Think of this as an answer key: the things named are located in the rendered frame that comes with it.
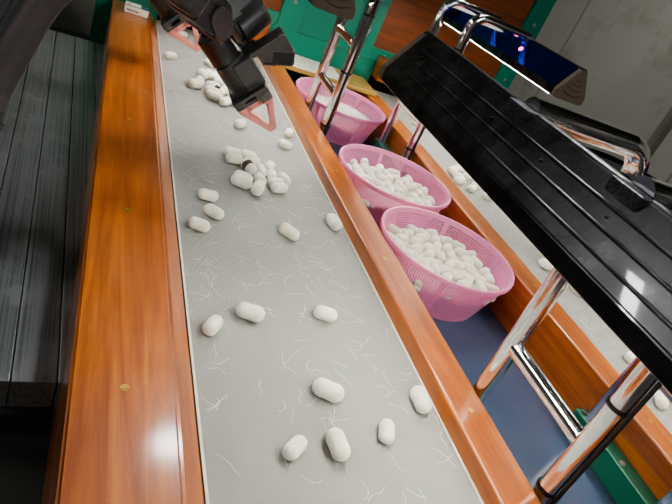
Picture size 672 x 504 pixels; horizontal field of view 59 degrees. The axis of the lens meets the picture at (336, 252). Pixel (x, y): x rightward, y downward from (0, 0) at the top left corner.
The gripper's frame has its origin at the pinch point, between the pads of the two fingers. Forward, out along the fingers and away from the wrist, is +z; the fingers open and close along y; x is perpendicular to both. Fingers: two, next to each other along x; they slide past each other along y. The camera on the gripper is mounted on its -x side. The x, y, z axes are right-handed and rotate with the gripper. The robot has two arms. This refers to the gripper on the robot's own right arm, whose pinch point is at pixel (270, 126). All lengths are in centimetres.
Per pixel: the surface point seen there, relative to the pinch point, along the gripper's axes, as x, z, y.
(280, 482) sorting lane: 12, -2, -71
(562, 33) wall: -177, 164, 242
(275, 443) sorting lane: 12, -2, -66
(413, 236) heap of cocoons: -12.8, 27.8, -15.5
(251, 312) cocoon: 10.9, -3.0, -48.0
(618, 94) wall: -168, 178, 174
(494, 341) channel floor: -15, 40, -37
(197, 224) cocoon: 14.4, -6.7, -29.3
